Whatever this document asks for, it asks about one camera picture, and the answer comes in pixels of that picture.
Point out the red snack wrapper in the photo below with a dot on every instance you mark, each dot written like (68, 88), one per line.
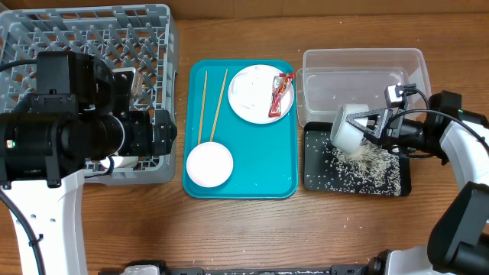
(279, 88)

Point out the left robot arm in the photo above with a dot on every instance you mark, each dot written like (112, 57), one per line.
(79, 111)

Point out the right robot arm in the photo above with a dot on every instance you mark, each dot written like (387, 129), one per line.
(457, 243)

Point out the large white round plate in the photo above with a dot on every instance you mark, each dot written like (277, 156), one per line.
(255, 108)

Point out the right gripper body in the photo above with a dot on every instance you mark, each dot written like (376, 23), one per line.
(384, 125)

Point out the black rectangular tray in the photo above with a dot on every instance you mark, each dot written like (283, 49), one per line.
(317, 168)

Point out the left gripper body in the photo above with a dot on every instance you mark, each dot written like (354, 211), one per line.
(161, 145)

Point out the white tissue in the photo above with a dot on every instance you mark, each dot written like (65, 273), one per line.
(247, 83)

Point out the grey plastic dishwasher rack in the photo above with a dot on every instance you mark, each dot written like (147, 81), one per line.
(141, 36)

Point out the grey round bowl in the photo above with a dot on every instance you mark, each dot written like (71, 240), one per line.
(343, 135)

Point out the white paper cup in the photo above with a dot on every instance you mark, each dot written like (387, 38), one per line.
(119, 162)

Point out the white rice pile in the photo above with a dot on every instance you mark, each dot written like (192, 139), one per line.
(366, 168)

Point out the clear plastic bin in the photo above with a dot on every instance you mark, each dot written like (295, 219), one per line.
(330, 78)

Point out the teal plastic serving tray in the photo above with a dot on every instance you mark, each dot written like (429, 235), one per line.
(265, 156)

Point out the pink shallow bowl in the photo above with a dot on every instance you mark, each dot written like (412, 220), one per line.
(209, 164)

